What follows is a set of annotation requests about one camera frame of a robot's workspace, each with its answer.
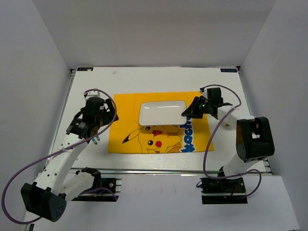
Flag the blue table corner label right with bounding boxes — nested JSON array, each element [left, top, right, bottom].
[[220, 68, 238, 73]]

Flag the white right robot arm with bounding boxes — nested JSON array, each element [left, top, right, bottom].
[[182, 84, 275, 192]]

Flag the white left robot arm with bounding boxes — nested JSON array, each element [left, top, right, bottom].
[[21, 90, 118, 222]]

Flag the white rectangular plate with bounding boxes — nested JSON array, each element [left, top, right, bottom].
[[139, 101, 187, 126]]

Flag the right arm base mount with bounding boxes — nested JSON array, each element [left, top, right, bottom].
[[196, 176, 247, 205]]

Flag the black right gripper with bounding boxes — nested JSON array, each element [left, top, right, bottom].
[[182, 96, 213, 118]]

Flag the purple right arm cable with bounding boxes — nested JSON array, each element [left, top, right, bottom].
[[199, 84, 262, 199]]

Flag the blue table corner label left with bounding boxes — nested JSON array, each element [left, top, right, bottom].
[[77, 67, 93, 72]]

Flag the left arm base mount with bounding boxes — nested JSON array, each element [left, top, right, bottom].
[[72, 167, 122, 202]]

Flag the aluminium table edge rail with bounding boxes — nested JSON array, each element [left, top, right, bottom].
[[68, 166, 273, 175]]

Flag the yellow Pikachu placemat cloth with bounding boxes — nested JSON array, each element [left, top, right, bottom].
[[108, 91, 214, 154]]

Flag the blue table corner label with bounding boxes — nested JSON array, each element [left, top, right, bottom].
[[220, 68, 238, 73], [77, 67, 93, 72]]

